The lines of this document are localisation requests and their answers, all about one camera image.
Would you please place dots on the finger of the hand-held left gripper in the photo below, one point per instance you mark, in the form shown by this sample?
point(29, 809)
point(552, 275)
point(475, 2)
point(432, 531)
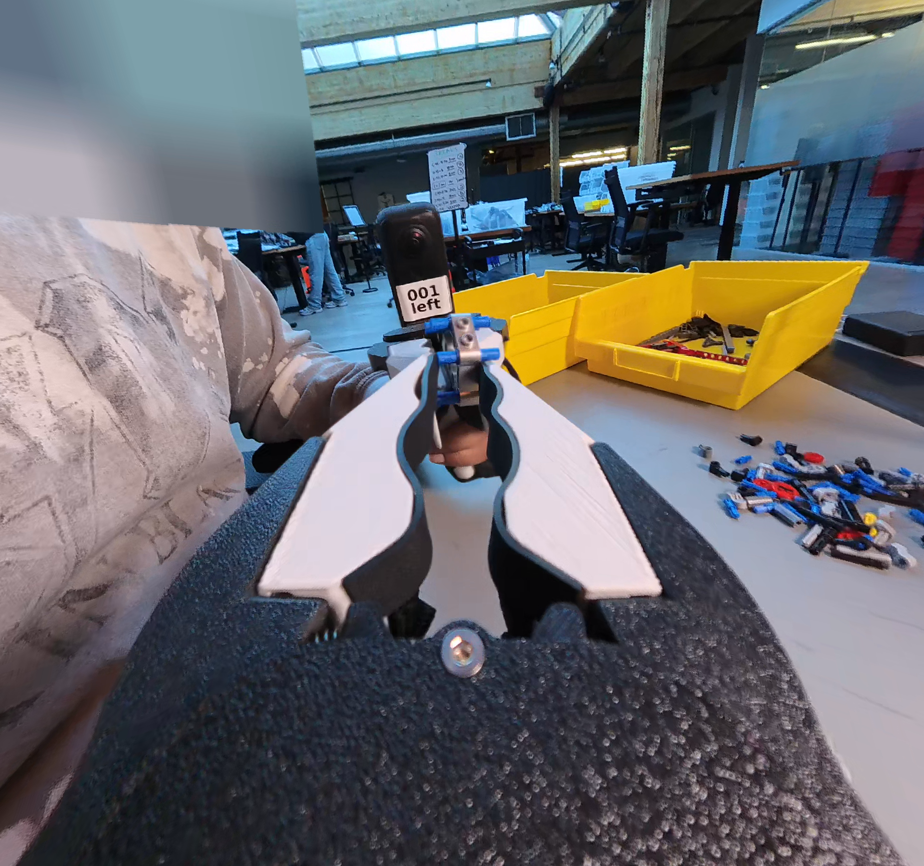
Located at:
point(496, 336)
point(408, 359)

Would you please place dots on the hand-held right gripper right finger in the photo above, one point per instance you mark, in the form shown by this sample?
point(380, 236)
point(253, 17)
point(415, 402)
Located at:
point(570, 512)

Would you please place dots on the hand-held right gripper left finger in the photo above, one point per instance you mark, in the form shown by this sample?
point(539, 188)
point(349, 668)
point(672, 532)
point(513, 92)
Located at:
point(346, 512)

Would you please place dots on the grey beam frame with holes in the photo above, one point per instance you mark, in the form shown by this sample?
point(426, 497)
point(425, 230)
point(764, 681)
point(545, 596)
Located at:
point(470, 346)

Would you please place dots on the person's left forearm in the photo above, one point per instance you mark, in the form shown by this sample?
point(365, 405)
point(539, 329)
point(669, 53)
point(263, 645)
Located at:
point(310, 382)

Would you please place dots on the wooden standing desk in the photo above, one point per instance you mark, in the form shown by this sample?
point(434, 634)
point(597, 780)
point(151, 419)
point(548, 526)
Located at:
point(714, 176)

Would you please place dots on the person's left hand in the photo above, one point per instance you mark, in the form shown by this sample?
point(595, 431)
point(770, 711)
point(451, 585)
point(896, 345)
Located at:
point(465, 447)

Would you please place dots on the yellow plastic bin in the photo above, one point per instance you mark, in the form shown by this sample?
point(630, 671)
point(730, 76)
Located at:
point(534, 332)
point(794, 353)

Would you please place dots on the white sign board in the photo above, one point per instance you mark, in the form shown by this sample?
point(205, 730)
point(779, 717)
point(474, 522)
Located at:
point(447, 176)

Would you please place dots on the black office chair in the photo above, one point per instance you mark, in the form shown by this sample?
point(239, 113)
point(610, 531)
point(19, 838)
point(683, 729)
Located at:
point(635, 223)

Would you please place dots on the heap of dark building parts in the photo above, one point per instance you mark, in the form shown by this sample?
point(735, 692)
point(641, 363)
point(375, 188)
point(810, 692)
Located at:
point(693, 335)

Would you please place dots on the pile of mixed building parts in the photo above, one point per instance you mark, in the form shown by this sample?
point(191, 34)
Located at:
point(823, 505)

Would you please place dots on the black flat box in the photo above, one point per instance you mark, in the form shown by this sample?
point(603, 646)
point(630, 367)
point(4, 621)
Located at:
point(884, 332)

